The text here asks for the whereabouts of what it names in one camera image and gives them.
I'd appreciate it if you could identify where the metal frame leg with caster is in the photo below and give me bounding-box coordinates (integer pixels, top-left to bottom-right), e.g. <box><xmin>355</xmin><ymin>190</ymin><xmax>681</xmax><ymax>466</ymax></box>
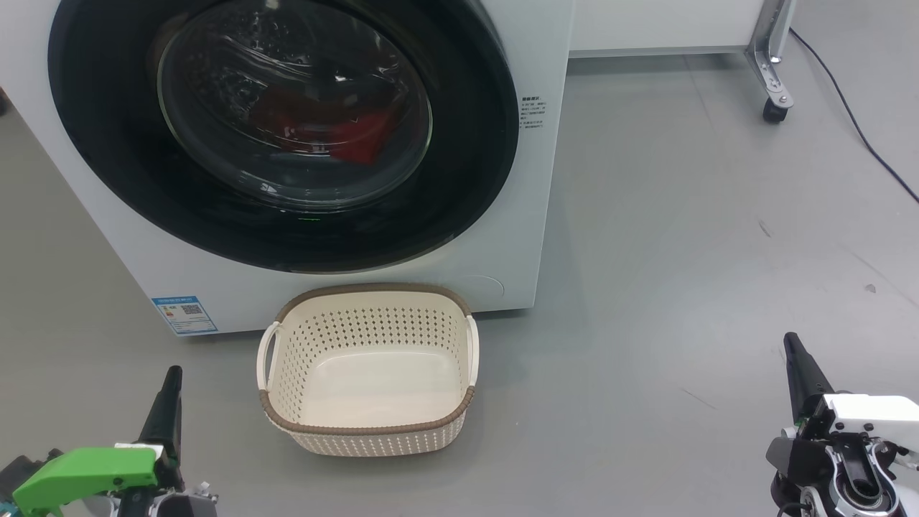
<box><xmin>745</xmin><ymin>0</ymin><xmax>798</xmax><ymax>124</ymax></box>

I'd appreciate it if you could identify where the blue energy label sticker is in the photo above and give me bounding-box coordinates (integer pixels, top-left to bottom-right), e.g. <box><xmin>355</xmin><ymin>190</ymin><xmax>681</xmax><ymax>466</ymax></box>
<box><xmin>151</xmin><ymin>295</ymin><xmax>218</xmax><ymax>337</ymax></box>

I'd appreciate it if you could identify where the white front-load washing machine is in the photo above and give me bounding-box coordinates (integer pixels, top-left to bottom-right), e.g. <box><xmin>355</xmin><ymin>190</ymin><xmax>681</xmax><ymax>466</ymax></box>
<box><xmin>0</xmin><ymin>0</ymin><xmax>575</xmax><ymax>337</ymax></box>

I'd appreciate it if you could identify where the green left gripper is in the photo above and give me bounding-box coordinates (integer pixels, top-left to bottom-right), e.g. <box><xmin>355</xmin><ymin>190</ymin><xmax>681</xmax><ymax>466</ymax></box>
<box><xmin>12</xmin><ymin>366</ymin><xmax>184</xmax><ymax>516</ymax></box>

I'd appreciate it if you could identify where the black floor cable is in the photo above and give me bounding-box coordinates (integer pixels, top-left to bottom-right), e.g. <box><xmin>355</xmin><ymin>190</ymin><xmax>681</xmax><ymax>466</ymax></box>
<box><xmin>788</xmin><ymin>29</ymin><xmax>919</xmax><ymax>204</ymax></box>

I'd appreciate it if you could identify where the cream perforated laundry basket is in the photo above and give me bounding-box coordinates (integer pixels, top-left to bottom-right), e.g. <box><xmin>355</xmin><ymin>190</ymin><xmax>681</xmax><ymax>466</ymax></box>
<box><xmin>256</xmin><ymin>283</ymin><xmax>480</xmax><ymax>457</ymax></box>

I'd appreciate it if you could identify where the black round glass washer door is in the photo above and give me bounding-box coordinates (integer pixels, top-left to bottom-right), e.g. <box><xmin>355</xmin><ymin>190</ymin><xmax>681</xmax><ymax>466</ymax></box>
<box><xmin>48</xmin><ymin>0</ymin><xmax>520</xmax><ymax>274</ymax></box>

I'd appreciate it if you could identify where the red sports jersey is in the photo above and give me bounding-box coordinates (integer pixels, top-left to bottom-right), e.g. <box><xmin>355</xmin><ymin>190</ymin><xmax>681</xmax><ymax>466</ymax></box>
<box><xmin>251</xmin><ymin>86</ymin><xmax>403</xmax><ymax>166</ymax></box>

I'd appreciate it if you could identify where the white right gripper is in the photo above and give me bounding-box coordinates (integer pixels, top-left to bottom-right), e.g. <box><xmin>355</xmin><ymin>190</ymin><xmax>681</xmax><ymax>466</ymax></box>
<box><xmin>784</xmin><ymin>332</ymin><xmax>919</xmax><ymax>455</ymax></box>

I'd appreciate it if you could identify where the white cabinet panel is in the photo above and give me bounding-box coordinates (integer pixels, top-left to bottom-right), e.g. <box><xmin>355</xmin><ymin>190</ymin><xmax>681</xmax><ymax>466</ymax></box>
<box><xmin>569</xmin><ymin>0</ymin><xmax>768</xmax><ymax>58</ymax></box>

